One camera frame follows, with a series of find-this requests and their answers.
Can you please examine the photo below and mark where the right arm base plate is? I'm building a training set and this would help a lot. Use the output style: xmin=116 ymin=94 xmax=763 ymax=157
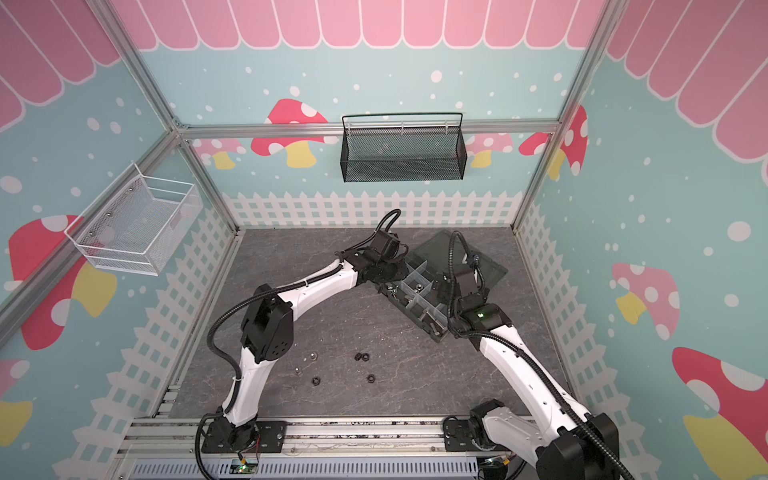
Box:
xmin=441 ymin=415 xmax=498 ymax=452

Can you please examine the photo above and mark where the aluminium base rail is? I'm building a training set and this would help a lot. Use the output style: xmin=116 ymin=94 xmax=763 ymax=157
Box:
xmin=117 ymin=416 xmax=449 ymax=458

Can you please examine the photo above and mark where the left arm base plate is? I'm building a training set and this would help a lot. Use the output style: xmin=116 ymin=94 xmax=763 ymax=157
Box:
xmin=202 ymin=418 xmax=287 ymax=454

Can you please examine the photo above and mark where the silver washers cluster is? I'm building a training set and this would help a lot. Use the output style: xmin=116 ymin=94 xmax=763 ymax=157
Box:
xmin=293 ymin=352 xmax=318 ymax=377

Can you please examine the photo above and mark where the white slotted cable duct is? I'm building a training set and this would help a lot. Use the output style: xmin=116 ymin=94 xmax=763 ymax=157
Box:
xmin=128 ymin=457 xmax=481 ymax=480

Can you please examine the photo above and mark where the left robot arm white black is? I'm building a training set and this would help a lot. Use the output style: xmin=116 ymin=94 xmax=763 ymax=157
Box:
xmin=200 ymin=208 xmax=408 ymax=452

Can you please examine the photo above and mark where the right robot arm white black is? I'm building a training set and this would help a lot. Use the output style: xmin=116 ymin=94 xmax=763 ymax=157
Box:
xmin=442 ymin=264 xmax=633 ymax=479

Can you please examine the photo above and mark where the white wire mesh basket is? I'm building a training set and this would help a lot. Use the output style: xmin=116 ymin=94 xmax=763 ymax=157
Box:
xmin=64 ymin=164 xmax=203 ymax=276

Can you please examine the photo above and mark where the black wire mesh basket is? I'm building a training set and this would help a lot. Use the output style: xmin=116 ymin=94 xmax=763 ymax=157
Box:
xmin=340 ymin=112 xmax=468 ymax=183

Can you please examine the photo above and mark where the dark green compartment organizer box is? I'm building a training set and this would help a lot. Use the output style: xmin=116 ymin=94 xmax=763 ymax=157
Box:
xmin=379 ymin=230 xmax=507 ymax=343

